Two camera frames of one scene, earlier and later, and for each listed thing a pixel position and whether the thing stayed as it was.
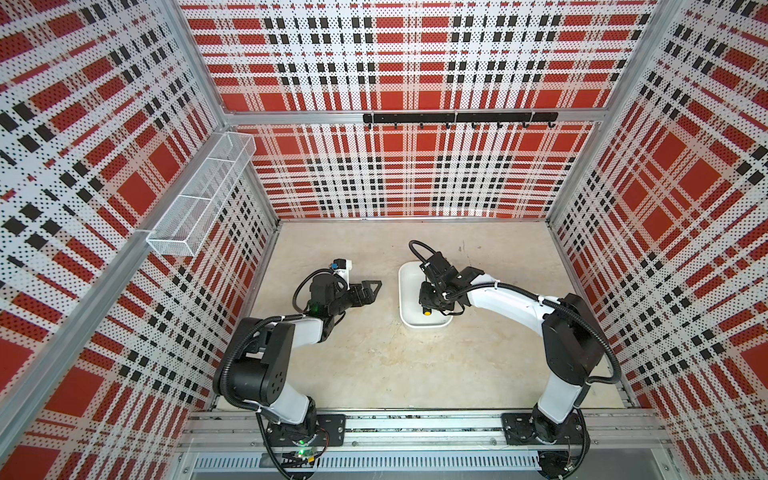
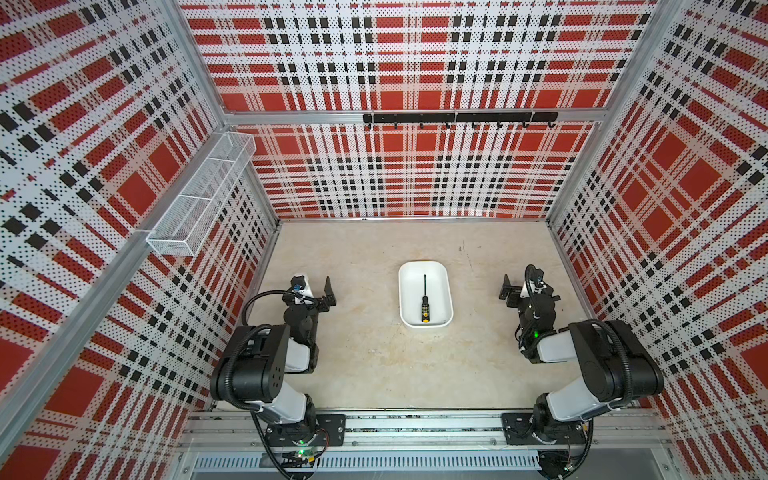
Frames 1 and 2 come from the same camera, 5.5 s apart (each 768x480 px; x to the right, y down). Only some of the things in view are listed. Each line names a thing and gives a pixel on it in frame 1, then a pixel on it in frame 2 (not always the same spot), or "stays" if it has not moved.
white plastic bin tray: x=410 y=310 stays
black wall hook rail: x=463 y=117 stays
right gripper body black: x=431 y=296 to x=521 y=310
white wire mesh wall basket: x=200 y=205 stays
